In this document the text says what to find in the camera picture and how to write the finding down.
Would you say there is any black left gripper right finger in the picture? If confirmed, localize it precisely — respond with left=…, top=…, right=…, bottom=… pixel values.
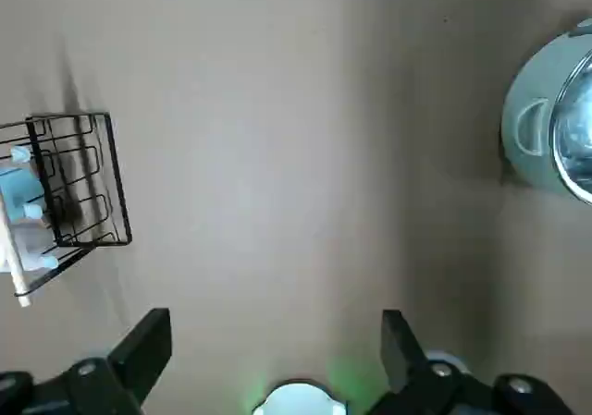
left=369, top=309, right=582, bottom=415

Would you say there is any steel cooking pot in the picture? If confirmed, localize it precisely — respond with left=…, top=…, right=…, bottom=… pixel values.
left=500, top=16, right=592, bottom=206

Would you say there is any glass pot lid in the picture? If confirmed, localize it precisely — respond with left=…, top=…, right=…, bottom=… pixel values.
left=549, top=47, right=592, bottom=206

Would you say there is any white cup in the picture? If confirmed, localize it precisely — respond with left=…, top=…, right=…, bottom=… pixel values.
left=0, top=220, right=59, bottom=275

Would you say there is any black wire cup rack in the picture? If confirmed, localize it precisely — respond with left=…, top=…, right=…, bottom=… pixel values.
left=0, top=112, right=134, bottom=309

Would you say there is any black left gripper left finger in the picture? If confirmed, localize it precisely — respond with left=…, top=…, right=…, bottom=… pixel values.
left=0, top=308, right=173, bottom=415

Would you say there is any light blue cup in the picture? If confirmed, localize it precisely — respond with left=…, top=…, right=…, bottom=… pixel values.
left=0, top=165, right=45, bottom=226

